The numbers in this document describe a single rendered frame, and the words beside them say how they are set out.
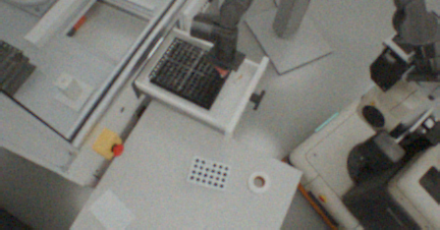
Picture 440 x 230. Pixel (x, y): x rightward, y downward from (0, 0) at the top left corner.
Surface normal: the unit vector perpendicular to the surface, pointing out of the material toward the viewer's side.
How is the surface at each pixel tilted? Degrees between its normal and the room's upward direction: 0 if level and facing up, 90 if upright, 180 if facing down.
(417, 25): 55
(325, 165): 0
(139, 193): 0
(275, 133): 0
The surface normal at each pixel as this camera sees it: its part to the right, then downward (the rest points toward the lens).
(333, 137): 0.05, -0.40
